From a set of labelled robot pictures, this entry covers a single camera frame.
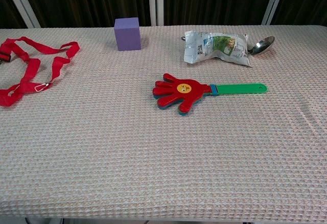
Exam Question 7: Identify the red hand clapper toy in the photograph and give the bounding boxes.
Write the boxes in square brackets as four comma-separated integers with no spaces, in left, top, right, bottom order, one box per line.
[152,73,268,117]

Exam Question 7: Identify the beige waffle-weave tablecloth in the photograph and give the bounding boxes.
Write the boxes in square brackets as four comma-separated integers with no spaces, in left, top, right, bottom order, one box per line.
[0,25,327,221]

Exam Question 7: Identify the purple foam block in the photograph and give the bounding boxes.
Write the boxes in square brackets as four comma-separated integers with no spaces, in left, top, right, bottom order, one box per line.
[113,17,142,52]

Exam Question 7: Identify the silver foil snack packet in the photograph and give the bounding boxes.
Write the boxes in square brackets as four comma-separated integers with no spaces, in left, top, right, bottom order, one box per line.
[183,30,253,68]

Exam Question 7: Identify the metal spoon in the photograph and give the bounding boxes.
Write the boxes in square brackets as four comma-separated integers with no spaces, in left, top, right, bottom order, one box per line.
[180,36,275,55]

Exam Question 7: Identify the white frame post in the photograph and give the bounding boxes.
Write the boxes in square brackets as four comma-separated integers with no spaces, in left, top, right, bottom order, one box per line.
[262,0,288,26]
[148,0,165,27]
[0,0,41,29]

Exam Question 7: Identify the red lanyard ribbon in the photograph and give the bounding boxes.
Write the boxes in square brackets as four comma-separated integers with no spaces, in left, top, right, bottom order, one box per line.
[0,36,81,107]

